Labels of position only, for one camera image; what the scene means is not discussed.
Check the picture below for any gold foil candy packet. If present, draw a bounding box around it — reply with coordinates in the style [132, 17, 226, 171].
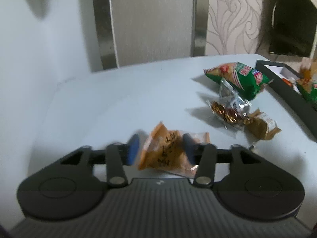
[207, 99, 253, 130]

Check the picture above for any orange snack packet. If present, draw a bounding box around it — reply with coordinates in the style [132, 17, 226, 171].
[138, 122, 198, 178]

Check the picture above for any green prawn cracker bag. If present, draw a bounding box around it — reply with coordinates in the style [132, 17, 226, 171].
[204, 62, 272, 101]
[296, 79, 317, 105]

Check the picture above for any brown snack packet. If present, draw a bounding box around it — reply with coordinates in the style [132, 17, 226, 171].
[246, 109, 281, 140]

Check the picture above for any black shallow cardboard box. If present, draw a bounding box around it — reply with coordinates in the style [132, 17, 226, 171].
[256, 60, 316, 140]

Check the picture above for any black wall television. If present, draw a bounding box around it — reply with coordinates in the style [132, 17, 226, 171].
[269, 0, 316, 58]

